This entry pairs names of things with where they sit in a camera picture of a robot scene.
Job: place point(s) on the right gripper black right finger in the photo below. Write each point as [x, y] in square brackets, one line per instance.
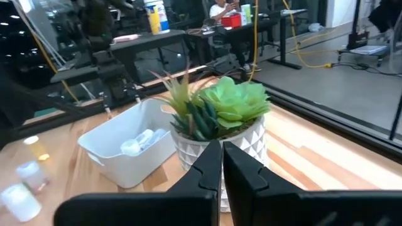
[267, 207]

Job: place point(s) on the artificial succulents in patterned pot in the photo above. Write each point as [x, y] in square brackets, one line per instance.
[248, 141]

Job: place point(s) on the white wipes canister yellow label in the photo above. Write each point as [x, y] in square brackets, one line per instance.
[157, 17]

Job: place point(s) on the red box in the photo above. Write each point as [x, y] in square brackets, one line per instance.
[231, 20]

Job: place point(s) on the green and white container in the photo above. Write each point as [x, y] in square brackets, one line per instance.
[246, 13]

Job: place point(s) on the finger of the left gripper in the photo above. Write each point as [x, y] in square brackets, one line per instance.
[136, 95]
[106, 110]

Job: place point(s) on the clear pill bottle white cap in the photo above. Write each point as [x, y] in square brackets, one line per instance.
[31, 175]
[138, 142]

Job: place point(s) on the pink flat object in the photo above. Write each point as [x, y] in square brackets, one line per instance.
[125, 38]

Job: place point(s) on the black desk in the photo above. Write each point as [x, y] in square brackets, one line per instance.
[147, 40]
[267, 22]

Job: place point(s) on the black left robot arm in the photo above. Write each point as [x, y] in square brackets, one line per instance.
[94, 22]

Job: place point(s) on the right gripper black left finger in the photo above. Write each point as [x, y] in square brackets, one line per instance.
[191, 204]

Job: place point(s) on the person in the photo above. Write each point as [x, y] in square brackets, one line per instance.
[218, 9]

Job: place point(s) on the yellow pill bottle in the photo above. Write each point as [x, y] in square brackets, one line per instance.
[37, 150]

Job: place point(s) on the white plastic basket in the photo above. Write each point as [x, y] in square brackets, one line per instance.
[125, 172]

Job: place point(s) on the black rolling stand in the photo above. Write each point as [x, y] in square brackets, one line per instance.
[358, 39]

